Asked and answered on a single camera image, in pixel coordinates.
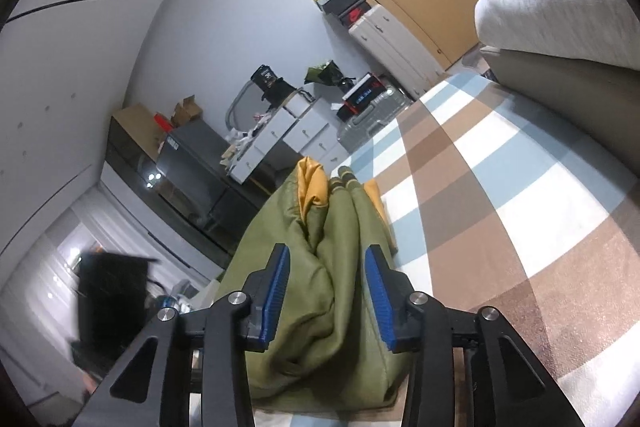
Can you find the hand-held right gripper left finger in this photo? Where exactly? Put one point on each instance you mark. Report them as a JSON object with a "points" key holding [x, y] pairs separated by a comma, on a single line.
{"points": [[277, 297]]}

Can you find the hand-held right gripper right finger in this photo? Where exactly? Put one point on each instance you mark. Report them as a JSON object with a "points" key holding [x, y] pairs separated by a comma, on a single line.
{"points": [[382, 302]]}

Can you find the green jacket with orange lining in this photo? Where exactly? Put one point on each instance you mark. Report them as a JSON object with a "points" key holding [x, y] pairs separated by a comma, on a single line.
{"points": [[340, 227]]}

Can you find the white curtain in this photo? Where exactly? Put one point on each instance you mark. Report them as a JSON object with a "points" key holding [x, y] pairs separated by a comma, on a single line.
{"points": [[45, 277]]}

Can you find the dark cabinet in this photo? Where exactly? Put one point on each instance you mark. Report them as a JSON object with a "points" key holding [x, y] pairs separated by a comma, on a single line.
{"points": [[190, 167]]}

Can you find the plaid blanket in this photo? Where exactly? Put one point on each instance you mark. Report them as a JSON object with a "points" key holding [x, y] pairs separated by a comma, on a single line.
{"points": [[500, 187]]}

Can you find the white desk drawers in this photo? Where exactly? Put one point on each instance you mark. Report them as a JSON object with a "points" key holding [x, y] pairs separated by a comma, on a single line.
{"points": [[300, 132]]}

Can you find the cardboard boxes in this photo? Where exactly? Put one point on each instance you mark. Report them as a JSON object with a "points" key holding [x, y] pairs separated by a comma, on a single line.
{"points": [[140, 127]]}

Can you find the silver suitcase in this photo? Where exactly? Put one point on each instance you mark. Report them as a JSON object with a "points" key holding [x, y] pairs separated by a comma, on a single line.
{"points": [[372, 124]]}

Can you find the black and red shoe box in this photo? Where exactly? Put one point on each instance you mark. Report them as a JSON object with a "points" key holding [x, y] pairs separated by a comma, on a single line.
{"points": [[362, 94]]}

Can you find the black bag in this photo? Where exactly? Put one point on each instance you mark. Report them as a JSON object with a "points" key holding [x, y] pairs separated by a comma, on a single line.
{"points": [[267, 82]]}

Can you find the green bag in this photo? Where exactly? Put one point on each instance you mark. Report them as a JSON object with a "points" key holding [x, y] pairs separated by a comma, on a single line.
{"points": [[322, 74]]}

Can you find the tall white drawer cabinet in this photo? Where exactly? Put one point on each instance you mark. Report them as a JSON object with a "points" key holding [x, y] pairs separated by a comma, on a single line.
{"points": [[390, 47]]}

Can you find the beige bed headboard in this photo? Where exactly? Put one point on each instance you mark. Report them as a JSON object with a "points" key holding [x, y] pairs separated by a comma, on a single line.
{"points": [[575, 107]]}

